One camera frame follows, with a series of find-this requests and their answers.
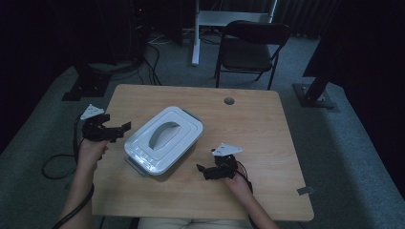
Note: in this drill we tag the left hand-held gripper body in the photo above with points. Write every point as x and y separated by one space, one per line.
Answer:
95 129

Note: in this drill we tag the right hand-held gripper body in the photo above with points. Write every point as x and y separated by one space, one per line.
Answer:
226 167

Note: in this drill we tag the clear plastic storage container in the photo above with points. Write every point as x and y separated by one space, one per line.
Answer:
135 165

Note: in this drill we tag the white container lid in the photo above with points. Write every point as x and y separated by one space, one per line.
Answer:
165 140

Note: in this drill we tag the person's right hand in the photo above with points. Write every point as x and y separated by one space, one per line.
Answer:
240 186

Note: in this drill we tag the person's left hand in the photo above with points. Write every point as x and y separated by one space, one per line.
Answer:
89 156

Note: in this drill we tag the black stand with square base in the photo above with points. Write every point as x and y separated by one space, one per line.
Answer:
87 84

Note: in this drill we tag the grey tape strip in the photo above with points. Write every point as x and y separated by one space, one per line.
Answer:
305 190

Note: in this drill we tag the dark computer tower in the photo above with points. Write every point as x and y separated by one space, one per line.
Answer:
140 28

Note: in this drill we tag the black slanted stand with base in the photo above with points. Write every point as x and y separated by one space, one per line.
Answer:
313 93

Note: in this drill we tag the black folding chair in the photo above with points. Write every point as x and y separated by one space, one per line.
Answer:
246 54

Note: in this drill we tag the white desk frame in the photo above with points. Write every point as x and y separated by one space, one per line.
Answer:
219 17

